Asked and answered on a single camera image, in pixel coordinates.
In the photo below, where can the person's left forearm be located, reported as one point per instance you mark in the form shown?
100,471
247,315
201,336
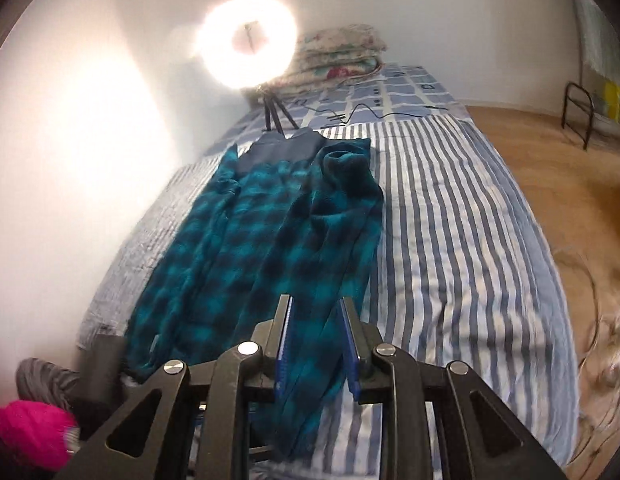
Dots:
25,427

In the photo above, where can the black metal clothes rack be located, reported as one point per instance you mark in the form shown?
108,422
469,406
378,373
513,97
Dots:
564,110

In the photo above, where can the striped hanging cloth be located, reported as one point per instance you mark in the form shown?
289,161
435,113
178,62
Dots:
597,30

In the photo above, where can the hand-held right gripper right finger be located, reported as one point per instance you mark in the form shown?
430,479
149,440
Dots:
351,355

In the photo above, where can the blue checked bed sheet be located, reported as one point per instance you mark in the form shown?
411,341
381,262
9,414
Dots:
399,90

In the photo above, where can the yellow box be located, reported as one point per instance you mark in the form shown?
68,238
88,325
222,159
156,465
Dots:
617,100

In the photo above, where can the grey striped cloth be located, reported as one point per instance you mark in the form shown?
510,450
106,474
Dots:
42,377

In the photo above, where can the teal plaid fleece jacket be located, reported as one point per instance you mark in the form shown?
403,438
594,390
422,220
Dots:
270,230

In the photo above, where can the folded floral quilt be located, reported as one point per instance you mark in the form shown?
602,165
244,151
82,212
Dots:
335,55

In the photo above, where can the blue white striped bed sheet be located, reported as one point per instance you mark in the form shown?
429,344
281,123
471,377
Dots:
439,260

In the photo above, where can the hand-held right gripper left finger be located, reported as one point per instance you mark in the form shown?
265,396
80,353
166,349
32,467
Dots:
285,345

